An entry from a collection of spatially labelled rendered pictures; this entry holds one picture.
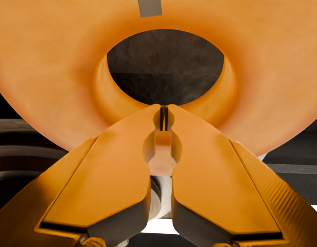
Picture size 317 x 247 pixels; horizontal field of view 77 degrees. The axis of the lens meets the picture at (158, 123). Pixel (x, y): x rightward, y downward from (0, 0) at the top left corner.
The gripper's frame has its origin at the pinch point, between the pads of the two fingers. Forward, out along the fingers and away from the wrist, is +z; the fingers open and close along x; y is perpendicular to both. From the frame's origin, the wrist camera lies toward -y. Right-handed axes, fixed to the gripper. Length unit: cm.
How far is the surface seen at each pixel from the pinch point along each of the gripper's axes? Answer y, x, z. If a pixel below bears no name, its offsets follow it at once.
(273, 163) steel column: 342, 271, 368
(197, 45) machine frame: -0.1, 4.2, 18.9
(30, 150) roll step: 12.8, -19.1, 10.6
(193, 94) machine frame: 11.2, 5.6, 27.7
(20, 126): 9.3, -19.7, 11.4
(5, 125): 9.1, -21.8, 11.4
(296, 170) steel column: 368, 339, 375
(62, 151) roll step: 12.8, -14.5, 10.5
